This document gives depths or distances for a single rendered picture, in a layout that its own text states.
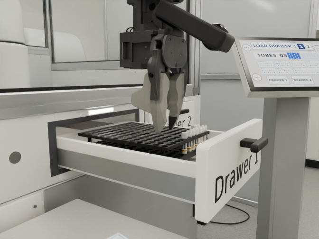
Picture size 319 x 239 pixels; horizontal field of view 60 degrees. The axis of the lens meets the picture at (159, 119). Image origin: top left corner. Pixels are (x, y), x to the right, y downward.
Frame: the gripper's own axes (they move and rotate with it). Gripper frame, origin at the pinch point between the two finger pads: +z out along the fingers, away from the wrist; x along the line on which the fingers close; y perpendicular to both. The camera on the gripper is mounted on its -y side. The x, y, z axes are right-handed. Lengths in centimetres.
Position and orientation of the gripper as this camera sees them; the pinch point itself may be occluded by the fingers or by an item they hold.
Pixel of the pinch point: (169, 123)
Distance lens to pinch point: 43.8
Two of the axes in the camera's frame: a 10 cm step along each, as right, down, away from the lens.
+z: -0.2, 9.9, 1.7
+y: -8.5, -1.0, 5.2
